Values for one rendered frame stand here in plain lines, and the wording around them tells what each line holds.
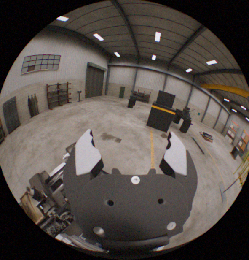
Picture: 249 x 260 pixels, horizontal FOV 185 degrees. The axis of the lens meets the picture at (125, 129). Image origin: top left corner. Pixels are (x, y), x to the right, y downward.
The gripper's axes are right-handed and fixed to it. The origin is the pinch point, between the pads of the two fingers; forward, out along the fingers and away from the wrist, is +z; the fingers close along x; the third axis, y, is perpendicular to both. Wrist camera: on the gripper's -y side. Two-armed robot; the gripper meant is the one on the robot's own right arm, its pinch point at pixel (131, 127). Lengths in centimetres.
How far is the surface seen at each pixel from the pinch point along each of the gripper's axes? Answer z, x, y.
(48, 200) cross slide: -24, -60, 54
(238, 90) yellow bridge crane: 238, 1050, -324
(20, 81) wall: 184, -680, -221
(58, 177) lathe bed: 5, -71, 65
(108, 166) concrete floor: 85, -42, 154
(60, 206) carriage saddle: -23, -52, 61
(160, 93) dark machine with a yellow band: 371, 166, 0
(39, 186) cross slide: -18, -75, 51
